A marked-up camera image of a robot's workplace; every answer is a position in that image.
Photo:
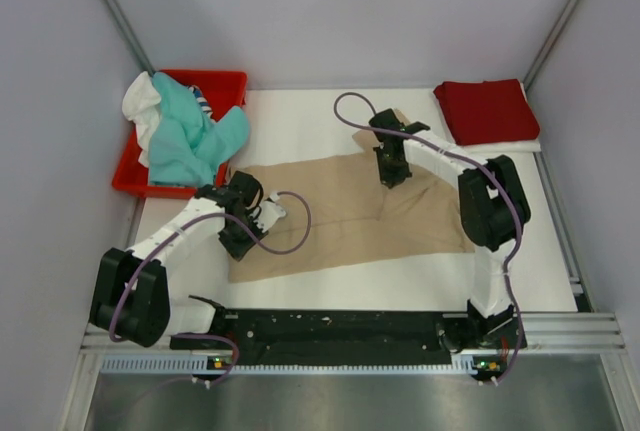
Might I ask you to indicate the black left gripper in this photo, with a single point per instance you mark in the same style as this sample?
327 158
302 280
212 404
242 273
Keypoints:
238 250

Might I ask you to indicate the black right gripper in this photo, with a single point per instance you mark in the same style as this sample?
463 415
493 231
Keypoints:
388 179

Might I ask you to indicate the beige t-shirt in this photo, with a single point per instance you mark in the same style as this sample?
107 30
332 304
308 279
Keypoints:
350 217

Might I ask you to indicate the teal t-shirt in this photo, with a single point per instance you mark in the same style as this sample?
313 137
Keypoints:
184 154

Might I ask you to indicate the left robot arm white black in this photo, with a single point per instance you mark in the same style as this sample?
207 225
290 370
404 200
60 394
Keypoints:
132 298

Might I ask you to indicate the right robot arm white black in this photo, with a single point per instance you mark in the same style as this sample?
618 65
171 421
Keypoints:
493 210

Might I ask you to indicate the folded red t-shirt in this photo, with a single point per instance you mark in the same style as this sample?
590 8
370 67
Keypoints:
487 108

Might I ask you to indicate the folded white t-shirt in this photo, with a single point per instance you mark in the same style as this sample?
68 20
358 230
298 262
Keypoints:
520 146

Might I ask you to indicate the red white blue striped shirt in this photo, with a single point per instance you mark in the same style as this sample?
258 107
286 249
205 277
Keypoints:
205 110

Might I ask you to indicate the red plastic bin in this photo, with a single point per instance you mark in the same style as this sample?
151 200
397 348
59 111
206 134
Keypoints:
222 89

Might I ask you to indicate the white t-shirt in bin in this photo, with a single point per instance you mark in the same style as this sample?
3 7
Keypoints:
140 105

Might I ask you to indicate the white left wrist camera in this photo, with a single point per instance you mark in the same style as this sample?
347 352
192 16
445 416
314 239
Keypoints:
269 212

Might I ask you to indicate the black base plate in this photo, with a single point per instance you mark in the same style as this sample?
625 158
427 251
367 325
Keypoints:
269 336

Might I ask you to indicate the light blue cable duct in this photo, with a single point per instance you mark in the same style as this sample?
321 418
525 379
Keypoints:
199 363

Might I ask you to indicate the aluminium front rail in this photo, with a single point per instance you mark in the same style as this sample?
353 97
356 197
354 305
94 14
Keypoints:
552 333

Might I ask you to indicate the right aluminium side rail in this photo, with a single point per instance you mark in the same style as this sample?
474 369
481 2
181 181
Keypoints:
579 284

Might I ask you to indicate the right aluminium corner post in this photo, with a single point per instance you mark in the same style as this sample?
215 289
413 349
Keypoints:
551 40

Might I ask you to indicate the aluminium corner post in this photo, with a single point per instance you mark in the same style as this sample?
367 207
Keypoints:
551 40
128 35

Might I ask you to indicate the left aluminium corner post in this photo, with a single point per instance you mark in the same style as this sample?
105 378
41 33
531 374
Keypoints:
128 35

